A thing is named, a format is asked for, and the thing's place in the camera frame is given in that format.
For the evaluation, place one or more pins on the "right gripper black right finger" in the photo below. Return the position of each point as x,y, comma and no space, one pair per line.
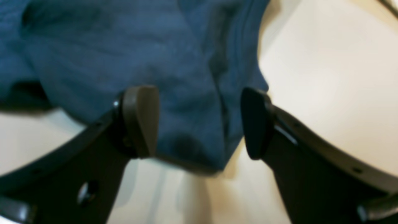
318,183

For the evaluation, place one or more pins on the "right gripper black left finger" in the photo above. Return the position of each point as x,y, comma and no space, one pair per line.
79,182

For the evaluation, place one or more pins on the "dark blue t-shirt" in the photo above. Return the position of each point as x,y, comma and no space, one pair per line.
80,54

